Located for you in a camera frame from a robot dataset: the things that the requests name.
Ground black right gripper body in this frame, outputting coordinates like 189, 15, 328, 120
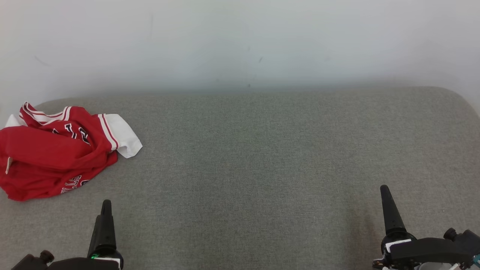
373, 227, 480, 270

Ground red Bulls print shorts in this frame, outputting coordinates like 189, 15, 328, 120
0, 102, 143, 202

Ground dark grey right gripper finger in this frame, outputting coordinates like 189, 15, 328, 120
379, 184, 408, 234

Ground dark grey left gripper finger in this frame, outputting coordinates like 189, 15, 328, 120
87, 199, 117, 257

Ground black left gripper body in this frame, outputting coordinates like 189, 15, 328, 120
11, 246, 125, 270

